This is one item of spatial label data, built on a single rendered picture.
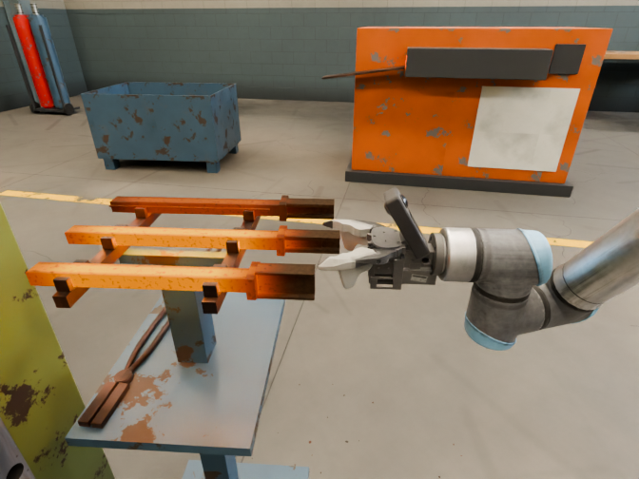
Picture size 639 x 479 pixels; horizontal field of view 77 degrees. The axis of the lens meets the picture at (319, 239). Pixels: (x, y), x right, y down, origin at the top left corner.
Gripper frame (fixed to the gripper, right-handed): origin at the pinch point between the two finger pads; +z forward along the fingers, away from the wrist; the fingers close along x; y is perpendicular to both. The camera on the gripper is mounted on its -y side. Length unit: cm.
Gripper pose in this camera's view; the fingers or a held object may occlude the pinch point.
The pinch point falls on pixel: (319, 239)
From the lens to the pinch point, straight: 66.6
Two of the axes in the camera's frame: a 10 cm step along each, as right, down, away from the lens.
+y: 0.0, 8.8, 4.8
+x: 0.6, -4.8, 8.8
